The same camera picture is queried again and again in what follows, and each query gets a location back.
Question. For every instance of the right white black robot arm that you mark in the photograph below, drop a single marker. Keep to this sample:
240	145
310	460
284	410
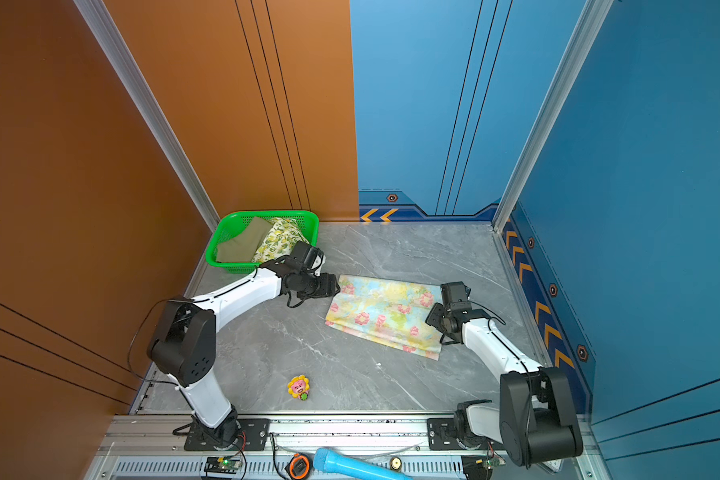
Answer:
535	418

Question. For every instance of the left green circuit board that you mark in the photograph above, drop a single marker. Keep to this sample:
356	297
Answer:
223	467

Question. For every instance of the small brass round knob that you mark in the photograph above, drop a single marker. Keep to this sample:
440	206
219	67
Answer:
395	462

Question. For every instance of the blue cylindrical flashlight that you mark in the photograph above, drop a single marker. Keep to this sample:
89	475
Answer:
329	461

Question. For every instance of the yellow green patterned skirt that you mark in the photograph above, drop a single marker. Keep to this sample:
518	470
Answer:
279	241

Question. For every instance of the green circuit board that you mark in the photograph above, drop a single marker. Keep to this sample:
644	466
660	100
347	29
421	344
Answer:
491	462
223	467

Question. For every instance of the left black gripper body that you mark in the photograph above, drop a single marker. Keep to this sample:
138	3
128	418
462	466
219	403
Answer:
310	285

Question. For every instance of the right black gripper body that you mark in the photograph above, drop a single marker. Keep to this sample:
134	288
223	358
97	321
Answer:
438	317

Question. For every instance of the orange black tape measure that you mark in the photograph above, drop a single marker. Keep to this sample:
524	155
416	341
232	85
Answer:
299	467

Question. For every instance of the yellow flower toy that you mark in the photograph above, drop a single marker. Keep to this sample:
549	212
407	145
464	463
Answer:
299	387

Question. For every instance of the green plastic basket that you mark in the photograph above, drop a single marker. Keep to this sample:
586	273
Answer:
235	223

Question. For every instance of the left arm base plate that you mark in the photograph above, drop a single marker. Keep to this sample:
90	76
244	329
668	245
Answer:
246	434

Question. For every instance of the right green circuit board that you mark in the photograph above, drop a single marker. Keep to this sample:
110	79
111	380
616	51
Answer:
491	462

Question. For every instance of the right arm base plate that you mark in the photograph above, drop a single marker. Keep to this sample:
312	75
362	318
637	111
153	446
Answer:
441	433

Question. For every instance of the pastel floral skirt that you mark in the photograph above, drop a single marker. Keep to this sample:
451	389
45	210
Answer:
386	312

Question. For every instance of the olive green folded skirt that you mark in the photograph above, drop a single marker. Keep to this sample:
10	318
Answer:
242	247

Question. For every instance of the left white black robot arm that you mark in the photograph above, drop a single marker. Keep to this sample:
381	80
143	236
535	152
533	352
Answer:
183	346

